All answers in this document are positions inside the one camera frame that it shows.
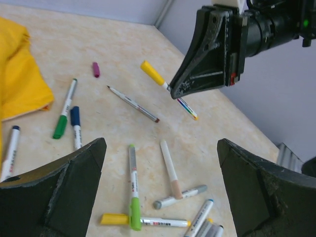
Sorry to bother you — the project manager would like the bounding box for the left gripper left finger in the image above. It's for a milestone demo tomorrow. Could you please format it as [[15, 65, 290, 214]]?
[[0, 138, 107, 237]]

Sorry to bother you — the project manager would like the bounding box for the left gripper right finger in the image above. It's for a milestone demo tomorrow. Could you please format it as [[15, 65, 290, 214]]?
[[217, 139, 316, 237]]

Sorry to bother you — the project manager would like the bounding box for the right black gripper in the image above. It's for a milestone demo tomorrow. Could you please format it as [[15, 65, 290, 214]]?
[[170, 4, 247, 99]]

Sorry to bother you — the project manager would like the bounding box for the yellow cap rainbow marker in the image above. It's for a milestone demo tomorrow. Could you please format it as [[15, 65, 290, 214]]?
[[140, 60, 198, 120]]

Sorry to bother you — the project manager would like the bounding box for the beige cap marker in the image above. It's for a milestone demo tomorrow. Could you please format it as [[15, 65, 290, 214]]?
[[160, 140, 183, 199]]

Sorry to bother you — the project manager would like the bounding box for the magenta pen cap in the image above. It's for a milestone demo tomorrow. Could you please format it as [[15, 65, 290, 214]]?
[[92, 62, 100, 78]]

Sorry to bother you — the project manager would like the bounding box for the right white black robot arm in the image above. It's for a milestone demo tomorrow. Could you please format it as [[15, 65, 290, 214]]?
[[170, 0, 316, 99]]

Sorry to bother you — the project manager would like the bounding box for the yellow cap short marker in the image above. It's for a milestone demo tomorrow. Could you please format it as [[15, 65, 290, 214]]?
[[100, 213, 191, 228]]

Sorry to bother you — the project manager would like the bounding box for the navy cap white marker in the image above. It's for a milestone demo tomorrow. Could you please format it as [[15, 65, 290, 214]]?
[[0, 125, 20, 182]]

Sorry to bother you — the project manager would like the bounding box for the clear grey marker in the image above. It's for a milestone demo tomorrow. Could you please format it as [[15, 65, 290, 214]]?
[[205, 224, 224, 237]]

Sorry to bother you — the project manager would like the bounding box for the yellow cap silver marker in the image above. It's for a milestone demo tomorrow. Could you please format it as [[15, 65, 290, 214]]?
[[196, 218, 213, 237]]

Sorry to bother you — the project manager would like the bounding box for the cyan cap marker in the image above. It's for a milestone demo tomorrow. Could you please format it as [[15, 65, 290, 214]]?
[[184, 199, 214, 237]]

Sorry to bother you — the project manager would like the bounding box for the lime green cap marker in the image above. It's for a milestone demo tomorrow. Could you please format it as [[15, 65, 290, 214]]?
[[128, 144, 142, 231]]

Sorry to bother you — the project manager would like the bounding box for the navy cap rainbow marker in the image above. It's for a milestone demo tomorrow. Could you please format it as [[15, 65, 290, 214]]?
[[70, 106, 82, 150]]

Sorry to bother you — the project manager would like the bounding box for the grey cap marker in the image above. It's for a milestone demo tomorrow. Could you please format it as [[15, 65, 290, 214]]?
[[153, 185, 208, 210]]

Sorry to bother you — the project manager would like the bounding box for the yellow printed t-shirt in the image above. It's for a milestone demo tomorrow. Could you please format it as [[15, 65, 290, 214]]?
[[0, 16, 55, 158]]

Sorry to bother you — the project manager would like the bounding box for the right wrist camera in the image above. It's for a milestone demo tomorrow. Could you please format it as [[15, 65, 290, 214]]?
[[211, 0, 246, 11]]

